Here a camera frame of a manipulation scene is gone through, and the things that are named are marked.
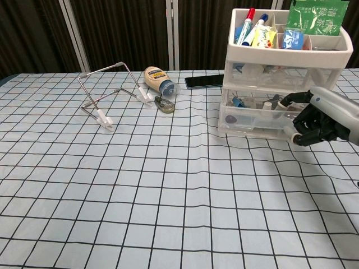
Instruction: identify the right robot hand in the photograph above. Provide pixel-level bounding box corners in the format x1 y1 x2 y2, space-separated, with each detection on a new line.
277 86 359 147

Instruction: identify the clear plastic drawer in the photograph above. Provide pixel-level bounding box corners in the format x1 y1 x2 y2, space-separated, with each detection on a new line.
224 60 343 92
218 123 295 140
223 88 309 131

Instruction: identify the white drawer organizer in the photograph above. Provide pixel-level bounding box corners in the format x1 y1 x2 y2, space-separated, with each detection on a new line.
218 7 356 140

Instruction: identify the blue plastic packet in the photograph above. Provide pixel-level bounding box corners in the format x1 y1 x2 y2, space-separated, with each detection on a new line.
282 27 306 50

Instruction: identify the yellow snack packet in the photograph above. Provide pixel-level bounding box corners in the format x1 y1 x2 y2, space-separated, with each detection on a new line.
252 25 278 48

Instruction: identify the green tea packet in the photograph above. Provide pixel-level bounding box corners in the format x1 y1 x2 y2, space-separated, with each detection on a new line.
286 0 350 36

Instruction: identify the blue-capped whiteboard marker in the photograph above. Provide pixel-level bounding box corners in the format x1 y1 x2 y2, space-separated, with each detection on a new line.
242 13 269 47

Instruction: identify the blue eraser block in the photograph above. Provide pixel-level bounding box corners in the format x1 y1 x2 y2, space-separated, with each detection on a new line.
234 25 247 44

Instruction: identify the red-capped whiteboard marker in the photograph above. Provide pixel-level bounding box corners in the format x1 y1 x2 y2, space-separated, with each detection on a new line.
237 7 256 45

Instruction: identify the black smartphone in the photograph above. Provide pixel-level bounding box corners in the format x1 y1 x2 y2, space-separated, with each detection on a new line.
184 74 225 90

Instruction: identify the mayonnaise squeeze bottle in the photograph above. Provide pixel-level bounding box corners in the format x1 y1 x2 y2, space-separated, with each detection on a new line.
144 66 181 98

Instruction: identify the black folding screen white frame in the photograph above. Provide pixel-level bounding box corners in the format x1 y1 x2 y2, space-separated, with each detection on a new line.
0 0 359 76

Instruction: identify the folding metal wire stand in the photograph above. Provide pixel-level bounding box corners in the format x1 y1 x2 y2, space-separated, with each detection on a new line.
77 61 154 132

